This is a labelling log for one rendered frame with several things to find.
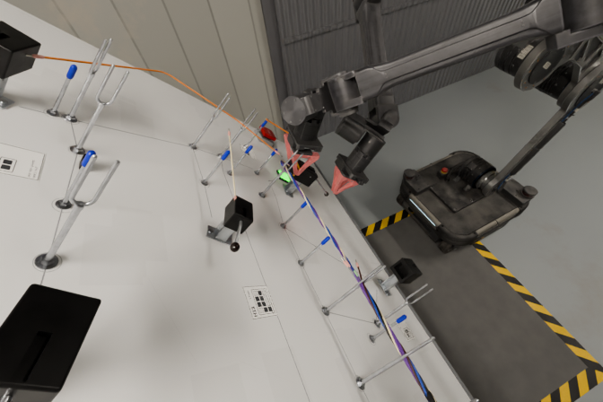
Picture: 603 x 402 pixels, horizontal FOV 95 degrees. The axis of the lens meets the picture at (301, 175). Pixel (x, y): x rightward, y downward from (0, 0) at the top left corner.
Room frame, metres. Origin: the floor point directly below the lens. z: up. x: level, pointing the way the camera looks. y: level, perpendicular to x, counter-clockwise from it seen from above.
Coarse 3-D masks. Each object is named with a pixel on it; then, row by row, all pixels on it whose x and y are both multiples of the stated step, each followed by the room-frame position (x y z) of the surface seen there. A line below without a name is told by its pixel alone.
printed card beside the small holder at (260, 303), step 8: (248, 288) 0.15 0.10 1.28; (256, 288) 0.16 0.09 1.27; (264, 288) 0.16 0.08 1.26; (248, 296) 0.14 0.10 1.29; (256, 296) 0.14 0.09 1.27; (264, 296) 0.15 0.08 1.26; (248, 304) 0.13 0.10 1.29; (256, 304) 0.13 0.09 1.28; (264, 304) 0.13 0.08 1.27; (272, 304) 0.13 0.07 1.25; (256, 312) 0.12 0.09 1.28; (264, 312) 0.12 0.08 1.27; (272, 312) 0.12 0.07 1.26
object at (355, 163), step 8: (352, 152) 0.53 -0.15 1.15; (360, 152) 0.51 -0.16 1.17; (344, 160) 0.53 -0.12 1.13; (352, 160) 0.51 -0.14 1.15; (360, 160) 0.50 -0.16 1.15; (368, 160) 0.49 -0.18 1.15; (352, 168) 0.49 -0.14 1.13; (360, 168) 0.49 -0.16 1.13; (352, 176) 0.46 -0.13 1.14; (360, 176) 0.47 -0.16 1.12
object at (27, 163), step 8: (0, 144) 0.27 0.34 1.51; (8, 144) 0.28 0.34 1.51; (0, 152) 0.26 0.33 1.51; (8, 152) 0.27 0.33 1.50; (16, 152) 0.27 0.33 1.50; (24, 152) 0.27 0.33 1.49; (32, 152) 0.28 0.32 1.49; (0, 160) 0.25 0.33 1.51; (8, 160) 0.25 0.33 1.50; (16, 160) 0.26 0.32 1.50; (24, 160) 0.26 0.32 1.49; (32, 160) 0.27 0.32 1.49; (40, 160) 0.27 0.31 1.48; (0, 168) 0.24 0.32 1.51; (8, 168) 0.24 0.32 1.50; (16, 168) 0.25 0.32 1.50; (24, 168) 0.25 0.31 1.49; (32, 168) 0.25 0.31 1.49; (40, 168) 0.26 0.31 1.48; (16, 176) 0.23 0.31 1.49; (24, 176) 0.24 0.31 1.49; (32, 176) 0.24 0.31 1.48
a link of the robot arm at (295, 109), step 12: (324, 84) 0.52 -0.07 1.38; (300, 96) 0.47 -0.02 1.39; (312, 96) 0.46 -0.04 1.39; (324, 96) 0.49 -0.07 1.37; (288, 108) 0.46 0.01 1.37; (300, 108) 0.45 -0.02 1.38; (312, 108) 0.44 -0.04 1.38; (324, 108) 0.46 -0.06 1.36; (288, 120) 0.45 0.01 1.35; (300, 120) 0.44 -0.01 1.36
